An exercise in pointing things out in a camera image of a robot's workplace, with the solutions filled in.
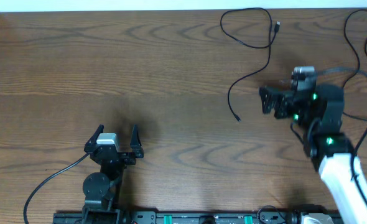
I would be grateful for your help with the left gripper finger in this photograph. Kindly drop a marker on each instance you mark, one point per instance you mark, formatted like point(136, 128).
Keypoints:
point(91, 143)
point(135, 143)

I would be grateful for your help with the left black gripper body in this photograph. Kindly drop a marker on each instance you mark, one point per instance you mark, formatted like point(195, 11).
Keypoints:
point(124, 161)

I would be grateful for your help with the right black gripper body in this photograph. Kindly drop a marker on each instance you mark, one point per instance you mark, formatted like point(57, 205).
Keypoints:
point(298, 110)

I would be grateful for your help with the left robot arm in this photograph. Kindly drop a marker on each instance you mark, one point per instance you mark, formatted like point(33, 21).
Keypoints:
point(102, 188)

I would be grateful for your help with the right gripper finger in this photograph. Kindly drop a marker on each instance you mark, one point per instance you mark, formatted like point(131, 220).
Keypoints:
point(268, 98)
point(280, 107)

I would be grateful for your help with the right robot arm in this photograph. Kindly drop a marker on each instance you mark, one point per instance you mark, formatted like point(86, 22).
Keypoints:
point(318, 111)

